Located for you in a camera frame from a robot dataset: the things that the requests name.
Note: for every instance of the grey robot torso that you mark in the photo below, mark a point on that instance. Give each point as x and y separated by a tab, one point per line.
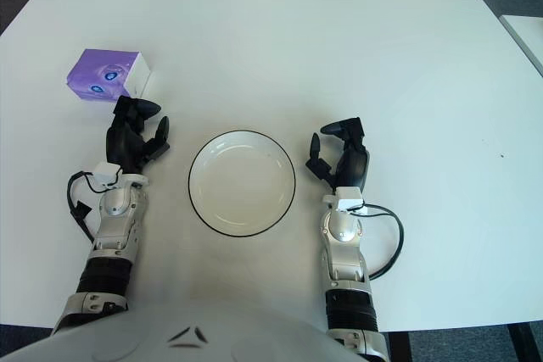
191	345

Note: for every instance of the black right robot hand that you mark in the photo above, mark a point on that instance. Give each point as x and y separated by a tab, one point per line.
354	158

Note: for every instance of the purple tissue paper pack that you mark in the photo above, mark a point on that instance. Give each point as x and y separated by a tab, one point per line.
97	69

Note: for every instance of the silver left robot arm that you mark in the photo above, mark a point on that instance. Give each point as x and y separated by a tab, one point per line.
114	226

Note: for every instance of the white side table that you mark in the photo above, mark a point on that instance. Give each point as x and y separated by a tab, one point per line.
528	35

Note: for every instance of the white plate with black rim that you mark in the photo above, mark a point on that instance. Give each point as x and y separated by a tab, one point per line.
242	184

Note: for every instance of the black table leg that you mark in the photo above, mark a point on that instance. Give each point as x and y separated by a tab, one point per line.
399	347
519	343

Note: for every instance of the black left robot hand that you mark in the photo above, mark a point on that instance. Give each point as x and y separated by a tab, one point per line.
125	141

